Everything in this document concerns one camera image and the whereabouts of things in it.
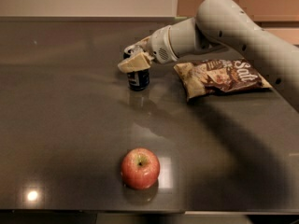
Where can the brown salt chips bag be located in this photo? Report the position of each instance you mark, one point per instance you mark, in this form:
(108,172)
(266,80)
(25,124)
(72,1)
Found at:
(219,76)

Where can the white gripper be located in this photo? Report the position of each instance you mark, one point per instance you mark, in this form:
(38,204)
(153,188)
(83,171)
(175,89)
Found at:
(159,46)

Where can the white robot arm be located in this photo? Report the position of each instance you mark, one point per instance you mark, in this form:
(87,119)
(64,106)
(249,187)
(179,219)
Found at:
(217,24)

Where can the red apple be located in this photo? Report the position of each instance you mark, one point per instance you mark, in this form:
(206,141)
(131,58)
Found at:
(140,169)

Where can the blue pepsi can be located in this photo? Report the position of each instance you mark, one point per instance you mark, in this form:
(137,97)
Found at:
(140,80)

